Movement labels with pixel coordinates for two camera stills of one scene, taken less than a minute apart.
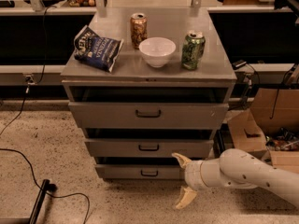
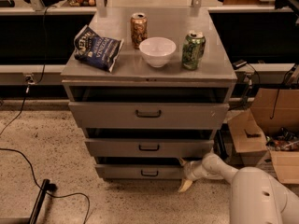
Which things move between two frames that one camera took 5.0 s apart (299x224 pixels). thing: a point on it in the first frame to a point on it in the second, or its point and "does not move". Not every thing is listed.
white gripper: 192,174 to 189,171
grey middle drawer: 149,147 does not move
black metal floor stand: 35,211 does not move
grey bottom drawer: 140,171 does not move
